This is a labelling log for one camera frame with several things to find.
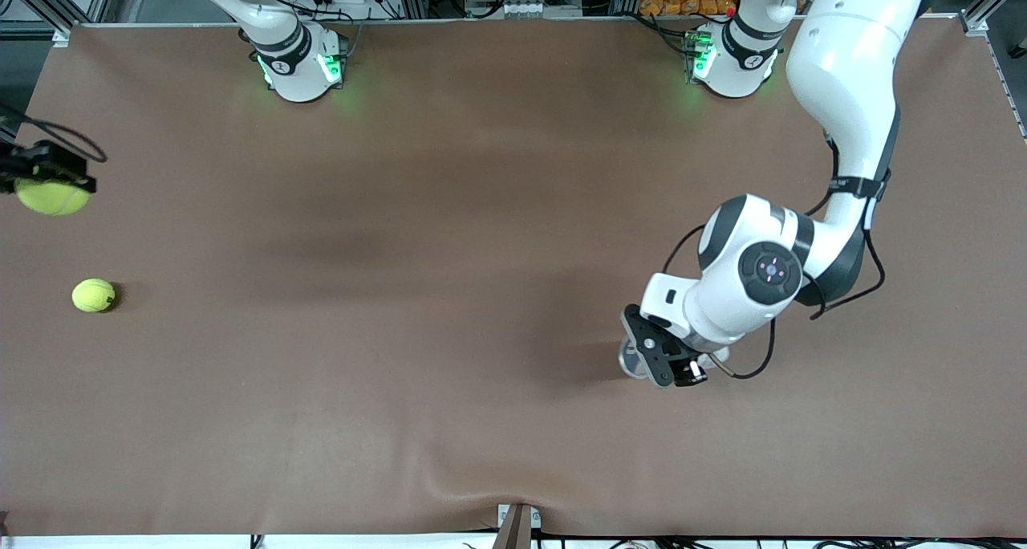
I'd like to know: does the aluminium frame profile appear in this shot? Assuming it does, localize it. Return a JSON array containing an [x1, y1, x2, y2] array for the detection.
[[16, 0, 121, 48], [959, 0, 1012, 36]]

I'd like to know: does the yellow-green tennis ball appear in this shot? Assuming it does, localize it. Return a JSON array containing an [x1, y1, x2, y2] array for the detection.
[[15, 178, 91, 217], [72, 279, 116, 314]]

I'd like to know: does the metal table edge bracket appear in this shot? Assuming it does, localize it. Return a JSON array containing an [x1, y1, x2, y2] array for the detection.
[[497, 503, 543, 549]]

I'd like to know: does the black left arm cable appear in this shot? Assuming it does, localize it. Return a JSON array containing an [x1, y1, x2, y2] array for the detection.
[[662, 132, 887, 381]]

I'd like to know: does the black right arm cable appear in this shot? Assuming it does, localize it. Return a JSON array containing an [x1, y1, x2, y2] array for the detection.
[[0, 104, 108, 165]]

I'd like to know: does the large table cover mat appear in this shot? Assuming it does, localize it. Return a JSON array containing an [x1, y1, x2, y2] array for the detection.
[[0, 19, 1027, 538]]

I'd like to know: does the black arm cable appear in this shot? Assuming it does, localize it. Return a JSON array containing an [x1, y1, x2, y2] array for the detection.
[[662, 132, 887, 381], [0, 104, 108, 165]]

